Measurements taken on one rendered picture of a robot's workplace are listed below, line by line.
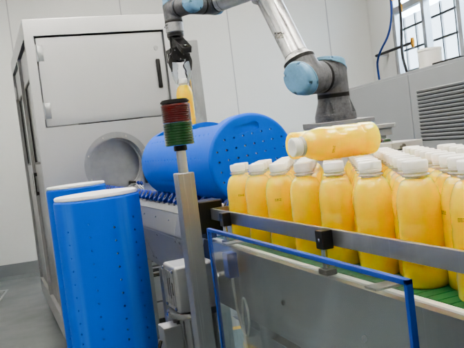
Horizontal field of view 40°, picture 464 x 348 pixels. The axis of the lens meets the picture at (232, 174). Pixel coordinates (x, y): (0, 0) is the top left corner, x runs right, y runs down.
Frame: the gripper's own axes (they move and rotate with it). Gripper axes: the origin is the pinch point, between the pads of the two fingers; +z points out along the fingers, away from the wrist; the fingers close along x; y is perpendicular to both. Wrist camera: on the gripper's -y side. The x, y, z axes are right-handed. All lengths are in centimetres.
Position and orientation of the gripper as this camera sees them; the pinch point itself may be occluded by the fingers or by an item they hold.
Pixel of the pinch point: (182, 80)
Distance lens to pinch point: 269.6
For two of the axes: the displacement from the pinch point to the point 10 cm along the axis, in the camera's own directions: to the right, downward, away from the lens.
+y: -3.6, -0.1, 9.3
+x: -9.2, 1.3, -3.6
